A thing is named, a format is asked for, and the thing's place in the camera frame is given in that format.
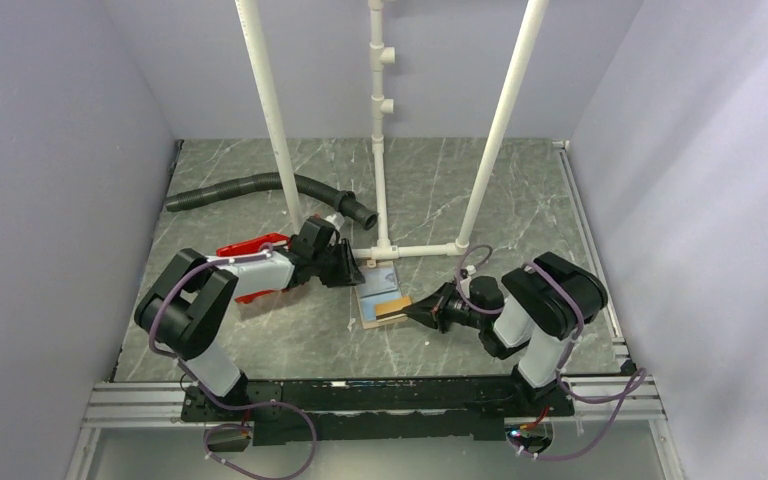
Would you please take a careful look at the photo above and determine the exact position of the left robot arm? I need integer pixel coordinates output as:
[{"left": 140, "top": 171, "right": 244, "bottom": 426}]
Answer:
[{"left": 133, "top": 216, "right": 365, "bottom": 420}]

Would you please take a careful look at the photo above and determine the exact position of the purple cable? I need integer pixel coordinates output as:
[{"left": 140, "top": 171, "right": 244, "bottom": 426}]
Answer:
[
  {"left": 148, "top": 243, "right": 319, "bottom": 480},
  {"left": 453, "top": 245, "right": 650, "bottom": 463}
]

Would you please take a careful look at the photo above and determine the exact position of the black corrugated hose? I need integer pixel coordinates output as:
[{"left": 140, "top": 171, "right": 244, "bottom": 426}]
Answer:
[{"left": 163, "top": 173, "right": 380, "bottom": 231}]

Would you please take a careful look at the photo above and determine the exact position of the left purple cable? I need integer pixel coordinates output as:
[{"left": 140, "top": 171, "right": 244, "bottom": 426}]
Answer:
[{"left": 148, "top": 243, "right": 319, "bottom": 480}]

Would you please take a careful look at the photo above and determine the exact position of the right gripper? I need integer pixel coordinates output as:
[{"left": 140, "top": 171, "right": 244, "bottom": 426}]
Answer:
[{"left": 401, "top": 279, "right": 486, "bottom": 334}]

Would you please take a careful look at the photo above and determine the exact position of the red plastic bin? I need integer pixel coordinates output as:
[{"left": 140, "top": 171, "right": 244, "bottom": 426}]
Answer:
[{"left": 211, "top": 233, "right": 295, "bottom": 304}]

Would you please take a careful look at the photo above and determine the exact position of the white PVC pipe frame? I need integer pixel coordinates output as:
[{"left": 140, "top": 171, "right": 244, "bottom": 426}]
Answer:
[{"left": 235, "top": 0, "right": 549, "bottom": 261}]

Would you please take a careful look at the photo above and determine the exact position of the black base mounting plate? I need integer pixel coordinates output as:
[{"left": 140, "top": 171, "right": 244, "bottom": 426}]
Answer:
[{"left": 181, "top": 375, "right": 575, "bottom": 446}]

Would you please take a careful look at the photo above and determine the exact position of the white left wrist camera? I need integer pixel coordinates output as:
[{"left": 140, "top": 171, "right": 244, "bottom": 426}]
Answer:
[{"left": 315, "top": 212, "right": 346, "bottom": 231}]

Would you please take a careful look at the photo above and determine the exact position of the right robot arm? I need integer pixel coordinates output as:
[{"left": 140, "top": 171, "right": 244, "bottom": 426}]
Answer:
[{"left": 400, "top": 252, "right": 609, "bottom": 415}]

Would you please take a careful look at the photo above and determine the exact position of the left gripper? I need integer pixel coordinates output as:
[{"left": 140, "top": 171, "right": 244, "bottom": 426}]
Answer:
[{"left": 312, "top": 239, "right": 366, "bottom": 289}]

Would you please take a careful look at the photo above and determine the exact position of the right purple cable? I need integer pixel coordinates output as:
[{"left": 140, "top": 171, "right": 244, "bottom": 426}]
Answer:
[{"left": 453, "top": 245, "right": 650, "bottom": 463}]

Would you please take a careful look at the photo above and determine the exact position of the silver VIP credit card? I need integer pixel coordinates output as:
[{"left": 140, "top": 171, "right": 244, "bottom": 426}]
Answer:
[{"left": 356, "top": 266, "right": 400, "bottom": 298}]

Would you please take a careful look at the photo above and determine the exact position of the orange magnetic stripe card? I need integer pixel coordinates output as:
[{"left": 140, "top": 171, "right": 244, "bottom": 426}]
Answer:
[{"left": 374, "top": 296, "right": 413, "bottom": 322}]

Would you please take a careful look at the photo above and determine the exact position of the aluminium extrusion rail frame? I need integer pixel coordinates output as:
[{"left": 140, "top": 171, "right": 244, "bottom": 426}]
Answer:
[{"left": 65, "top": 139, "right": 690, "bottom": 480}]

